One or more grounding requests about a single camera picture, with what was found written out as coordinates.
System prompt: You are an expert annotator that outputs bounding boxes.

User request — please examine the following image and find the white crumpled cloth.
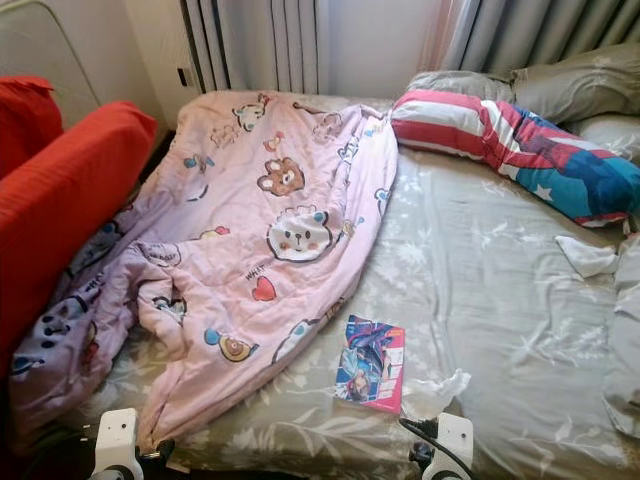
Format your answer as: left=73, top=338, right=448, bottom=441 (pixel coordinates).
left=555, top=235, right=619, bottom=279

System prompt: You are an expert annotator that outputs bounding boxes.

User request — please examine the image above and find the white tissue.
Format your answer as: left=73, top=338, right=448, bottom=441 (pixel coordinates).
left=402, top=368, right=472, bottom=422

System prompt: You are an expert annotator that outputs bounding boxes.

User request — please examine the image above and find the grey floral bed sheet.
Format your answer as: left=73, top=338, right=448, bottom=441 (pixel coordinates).
left=50, top=95, right=640, bottom=480

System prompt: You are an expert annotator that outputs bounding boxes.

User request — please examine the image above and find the large grey floral pillow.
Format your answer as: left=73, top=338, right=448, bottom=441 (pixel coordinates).
left=603, top=265, right=640, bottom=441

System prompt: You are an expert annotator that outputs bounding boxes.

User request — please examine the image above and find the white sheer curtain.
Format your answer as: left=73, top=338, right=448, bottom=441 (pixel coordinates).
left=318, top=0, right=458, bottom=97

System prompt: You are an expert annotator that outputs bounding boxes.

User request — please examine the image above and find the pink cartoon print quilt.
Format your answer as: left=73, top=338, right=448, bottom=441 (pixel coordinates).
left=10, top=90, right=399, bottom=453

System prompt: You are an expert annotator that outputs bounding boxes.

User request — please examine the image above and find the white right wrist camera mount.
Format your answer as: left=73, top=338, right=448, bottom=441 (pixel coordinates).
left=435, top=412, right=475, bottom=480

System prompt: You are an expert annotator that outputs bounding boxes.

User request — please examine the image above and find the red folded mattress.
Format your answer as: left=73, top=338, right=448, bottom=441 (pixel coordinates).
left=0, top=75, right=159, bottom=386

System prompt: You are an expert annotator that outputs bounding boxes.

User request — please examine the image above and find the colourful comic book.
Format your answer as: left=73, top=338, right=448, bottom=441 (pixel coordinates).
left=335, top=314, right=407, bottom=414

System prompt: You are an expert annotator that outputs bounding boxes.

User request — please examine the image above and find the red white blue bolster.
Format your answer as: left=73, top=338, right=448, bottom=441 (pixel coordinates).
left=390, top=88, right=640, bottom=233

